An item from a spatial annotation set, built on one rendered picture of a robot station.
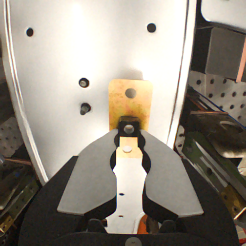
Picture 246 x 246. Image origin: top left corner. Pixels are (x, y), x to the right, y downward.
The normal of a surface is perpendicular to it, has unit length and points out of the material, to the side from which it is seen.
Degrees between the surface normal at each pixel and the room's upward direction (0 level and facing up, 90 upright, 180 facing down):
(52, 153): 0
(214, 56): 0
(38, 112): 0
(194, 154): 78
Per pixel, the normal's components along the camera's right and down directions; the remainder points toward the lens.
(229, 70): -0.02, 0.47
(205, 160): -0.98, 0.07
